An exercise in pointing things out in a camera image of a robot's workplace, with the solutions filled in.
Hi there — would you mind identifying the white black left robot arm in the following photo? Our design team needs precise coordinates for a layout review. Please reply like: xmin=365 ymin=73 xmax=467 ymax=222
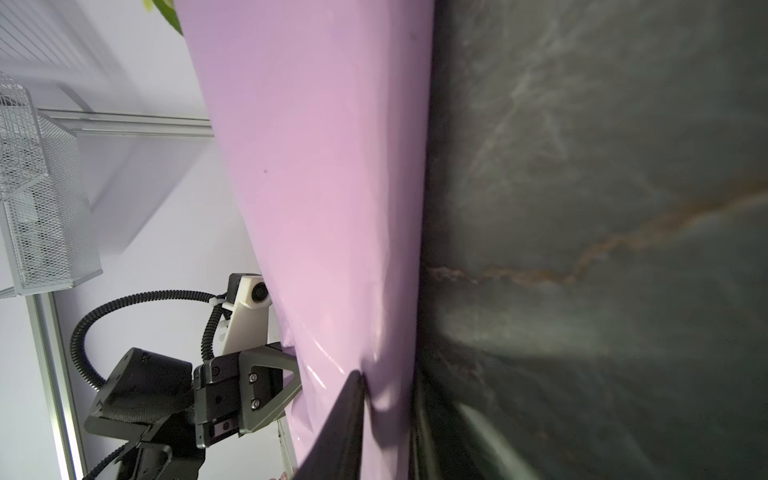
xmin=70 ymin=290 xmax=302 ymax=479

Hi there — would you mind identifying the white mesh box basket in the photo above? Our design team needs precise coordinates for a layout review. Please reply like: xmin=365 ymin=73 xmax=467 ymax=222
xmin=1 ymin=75 xmax=102 ymax=298

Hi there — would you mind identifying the pink purple wrapping paper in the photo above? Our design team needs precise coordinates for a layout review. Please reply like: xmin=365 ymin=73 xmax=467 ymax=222
xmin=175 ymin=1 xmax=434 ymax=479

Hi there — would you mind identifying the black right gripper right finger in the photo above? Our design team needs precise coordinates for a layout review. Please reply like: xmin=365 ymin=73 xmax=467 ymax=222
xmin=410 ymin=371 xmax=480 ymax=479

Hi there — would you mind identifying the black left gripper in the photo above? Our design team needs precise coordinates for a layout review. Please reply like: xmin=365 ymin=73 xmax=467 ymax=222
xmin=193 ymin=343 xmax=302 ymax=449

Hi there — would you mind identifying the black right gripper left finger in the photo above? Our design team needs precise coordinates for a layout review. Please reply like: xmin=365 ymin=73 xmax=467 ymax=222
xmin=294 ymin=370 xmax=366 ymax=480

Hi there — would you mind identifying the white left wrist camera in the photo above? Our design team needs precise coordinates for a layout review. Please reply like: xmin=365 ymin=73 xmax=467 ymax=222
xmin=214 ymin=273 xmax=272 ymax=356

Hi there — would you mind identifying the red pink fake rose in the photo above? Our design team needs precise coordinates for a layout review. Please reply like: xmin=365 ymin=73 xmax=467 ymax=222
xmin=142 ymin=0 xmax=183 ymax=35

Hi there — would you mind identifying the aluminium enclosure frame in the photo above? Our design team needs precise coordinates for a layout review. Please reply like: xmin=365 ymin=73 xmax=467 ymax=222
xmin=23 ymin=107 xmax=215 ymax=480

